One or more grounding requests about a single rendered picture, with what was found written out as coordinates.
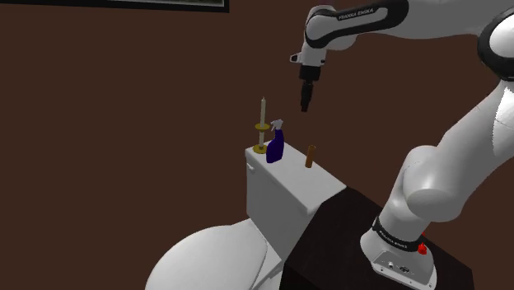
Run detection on brown cylinder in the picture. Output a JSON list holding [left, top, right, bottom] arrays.
[[304, 144, 316, 169]]

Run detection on blue spray bottle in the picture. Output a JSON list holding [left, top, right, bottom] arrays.
[[265, 119, 286, 165]]

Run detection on white toilet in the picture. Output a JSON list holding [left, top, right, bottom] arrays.
[[144, 140, 348, 290]]

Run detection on dark robot stand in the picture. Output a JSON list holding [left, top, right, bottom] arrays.
[[279, 186, 474, 290]]

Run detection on black framed wall picture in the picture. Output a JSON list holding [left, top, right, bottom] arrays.
[[7, 0, 231, 13]]

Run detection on candle in brass holder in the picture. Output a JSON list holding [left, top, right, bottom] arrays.
[[252, 96, 271, 155]]

